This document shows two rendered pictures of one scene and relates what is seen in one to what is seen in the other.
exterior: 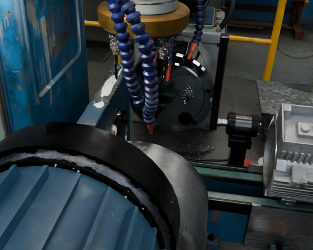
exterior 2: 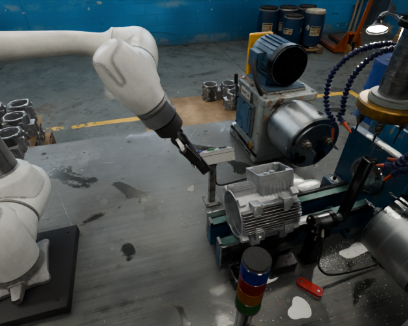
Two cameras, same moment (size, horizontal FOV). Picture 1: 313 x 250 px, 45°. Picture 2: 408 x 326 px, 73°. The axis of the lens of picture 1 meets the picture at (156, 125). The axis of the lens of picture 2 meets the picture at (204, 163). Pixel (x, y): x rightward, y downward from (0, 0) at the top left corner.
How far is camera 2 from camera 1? 147 cm
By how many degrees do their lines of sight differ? 106
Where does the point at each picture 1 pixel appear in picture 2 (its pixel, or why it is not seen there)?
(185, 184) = (292, 120)
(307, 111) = (276, 176)
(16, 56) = not seen: hidden behind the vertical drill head
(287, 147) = (273, 167)
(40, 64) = not seen: hidden behind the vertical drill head
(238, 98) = not seen: outside the picture
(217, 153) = (346, 299)
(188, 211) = (283, 117)
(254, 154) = (320, 317)
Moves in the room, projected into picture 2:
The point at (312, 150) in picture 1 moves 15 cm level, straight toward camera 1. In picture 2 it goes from (261, 169) to (256, 145)
